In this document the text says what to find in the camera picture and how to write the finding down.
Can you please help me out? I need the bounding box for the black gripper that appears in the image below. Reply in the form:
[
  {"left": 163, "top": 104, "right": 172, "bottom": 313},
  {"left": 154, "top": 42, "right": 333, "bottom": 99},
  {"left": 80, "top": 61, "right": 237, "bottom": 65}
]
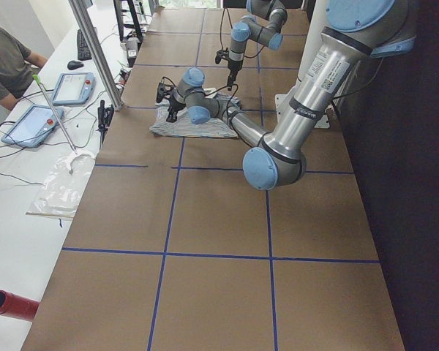
[
  {"left": 227, "top": 58, "right": 242, "bottom": 88},
  {"left": 166, "top": 93, "right": 185, "bottom": 123}
]

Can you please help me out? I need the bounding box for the navy white striped polo shirt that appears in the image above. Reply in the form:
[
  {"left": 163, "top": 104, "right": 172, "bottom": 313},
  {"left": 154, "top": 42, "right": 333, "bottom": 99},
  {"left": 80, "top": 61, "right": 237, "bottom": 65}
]
[{"left": 150, "top": 88, "right": 241, "bottom": 138}]

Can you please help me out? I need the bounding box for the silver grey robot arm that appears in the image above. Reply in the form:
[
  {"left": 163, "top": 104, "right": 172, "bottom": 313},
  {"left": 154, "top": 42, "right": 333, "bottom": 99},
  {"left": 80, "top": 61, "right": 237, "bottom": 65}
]
[
  {"left": 226, "top": 0, "right": 288, "bottom": 91},
  {"left": 156, "top": 1, "right": 419, "bottom": 190}
]

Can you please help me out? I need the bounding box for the black tool on desk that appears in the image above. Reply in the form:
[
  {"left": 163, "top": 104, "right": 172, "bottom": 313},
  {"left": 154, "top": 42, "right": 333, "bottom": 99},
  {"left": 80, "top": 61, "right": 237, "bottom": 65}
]
[{"left": 97, "top": 99, "right": 115, "bottom": 148}]

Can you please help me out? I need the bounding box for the far blue teach pendant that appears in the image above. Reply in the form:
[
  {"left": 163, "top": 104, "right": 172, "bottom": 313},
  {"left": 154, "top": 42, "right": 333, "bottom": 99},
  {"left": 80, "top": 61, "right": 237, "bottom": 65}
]
[{"left": 51, "top": 72, "right": 95, "bottom": 106}]

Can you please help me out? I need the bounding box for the blue teach pendant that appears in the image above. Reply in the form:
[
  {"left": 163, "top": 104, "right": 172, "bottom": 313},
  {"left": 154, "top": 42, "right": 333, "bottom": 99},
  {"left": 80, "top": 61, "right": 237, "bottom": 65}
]
[
  {"left": 51, "top": 72, "right": 95, "bottom": 106},
  {"left": 1, "top": 105, "right": 58, "bottom": 148}
]

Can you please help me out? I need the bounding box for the black keyboard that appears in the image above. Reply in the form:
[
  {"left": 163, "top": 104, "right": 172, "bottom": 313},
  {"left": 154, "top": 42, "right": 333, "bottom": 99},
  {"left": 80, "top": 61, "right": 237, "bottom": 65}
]
[{"left": 76, "top": 29, "right": 92, "bottom": 61}]

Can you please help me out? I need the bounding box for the black computer mouse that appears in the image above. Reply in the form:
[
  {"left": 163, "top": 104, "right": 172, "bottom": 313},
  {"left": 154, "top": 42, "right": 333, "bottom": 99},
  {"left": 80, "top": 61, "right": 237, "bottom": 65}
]
[{"left": 67, "top": 60, "right": 84, "bottom": 70}]

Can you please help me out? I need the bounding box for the clear plastic bag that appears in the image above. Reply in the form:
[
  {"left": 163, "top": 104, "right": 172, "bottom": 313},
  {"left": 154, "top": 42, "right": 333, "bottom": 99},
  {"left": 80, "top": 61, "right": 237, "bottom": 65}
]
[{"left": 26, "top": 156, "right": 95, "bottom": 219}]

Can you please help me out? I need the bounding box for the near blue teach pendant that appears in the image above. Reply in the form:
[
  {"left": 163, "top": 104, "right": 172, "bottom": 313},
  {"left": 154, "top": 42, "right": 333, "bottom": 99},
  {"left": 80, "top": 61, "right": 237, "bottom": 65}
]
[{"left": 1, "top": 105, "right": 58, "bottom": 148}]

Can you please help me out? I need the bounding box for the metal rod with green tip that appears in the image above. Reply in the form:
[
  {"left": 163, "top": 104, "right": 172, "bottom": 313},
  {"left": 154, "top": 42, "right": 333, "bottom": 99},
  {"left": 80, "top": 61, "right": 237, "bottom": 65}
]
[{"left": 32, "top": 75, "right": 77, "bottom": 154}]

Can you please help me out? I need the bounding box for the white side desk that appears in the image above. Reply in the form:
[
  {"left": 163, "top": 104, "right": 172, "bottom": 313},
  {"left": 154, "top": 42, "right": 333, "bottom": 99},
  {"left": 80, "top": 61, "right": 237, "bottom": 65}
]
[{"left": 0, "top": 0, "right": 154, "bottom": 351}]

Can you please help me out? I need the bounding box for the seated person in grey shirt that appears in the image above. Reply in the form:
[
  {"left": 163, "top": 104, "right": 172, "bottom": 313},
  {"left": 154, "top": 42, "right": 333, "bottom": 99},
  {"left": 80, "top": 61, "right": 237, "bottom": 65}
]
[{"left": 0, "top": 27, "right": 48, "bottom": 110}]

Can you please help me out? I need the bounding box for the red cylinder tube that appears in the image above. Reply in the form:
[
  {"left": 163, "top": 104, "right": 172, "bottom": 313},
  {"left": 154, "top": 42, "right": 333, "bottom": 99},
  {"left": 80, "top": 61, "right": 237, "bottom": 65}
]
[{"left": 0, "top": 290, "right": 40, "bottom": 322}]

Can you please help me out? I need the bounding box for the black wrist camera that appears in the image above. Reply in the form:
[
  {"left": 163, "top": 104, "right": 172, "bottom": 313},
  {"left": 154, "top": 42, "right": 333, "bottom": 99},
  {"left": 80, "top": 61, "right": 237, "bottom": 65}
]
[
  {"left": 156, "top": 82, "right": 176, "bottom": 104},
  {"left": 214, "top": 49, "right": 229, "bottom": 64}
]

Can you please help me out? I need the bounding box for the black braided right cable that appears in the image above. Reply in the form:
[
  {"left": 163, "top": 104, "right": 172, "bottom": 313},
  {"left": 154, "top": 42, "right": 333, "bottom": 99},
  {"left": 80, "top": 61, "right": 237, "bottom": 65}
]
[{"left": 160, "top": 75, "right": 241, "bottom": 121}]

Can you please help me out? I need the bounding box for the black braided cable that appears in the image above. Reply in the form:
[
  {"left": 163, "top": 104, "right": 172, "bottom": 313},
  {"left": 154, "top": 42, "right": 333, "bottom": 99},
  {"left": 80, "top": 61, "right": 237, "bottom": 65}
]
[
  {"left": 219, "top": 7, "right": 264, "bottom": 59},
  {"left": 160, "top": 75, "right": 241, "bottom": 121}
]

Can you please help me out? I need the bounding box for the black braided left cable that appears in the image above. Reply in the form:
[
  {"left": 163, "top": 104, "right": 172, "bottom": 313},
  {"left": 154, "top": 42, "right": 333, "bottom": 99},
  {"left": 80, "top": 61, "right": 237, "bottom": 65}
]
[{"left": 219, "top": 7, "right": 264, "bottom": 59}]

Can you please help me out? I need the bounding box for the aluminium extrusion frame post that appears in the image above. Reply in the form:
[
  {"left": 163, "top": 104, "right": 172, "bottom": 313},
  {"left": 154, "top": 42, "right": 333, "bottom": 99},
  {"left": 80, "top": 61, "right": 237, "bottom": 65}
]
[{"left": 69, "top": 0, "right": 124, "bottom": 111}]

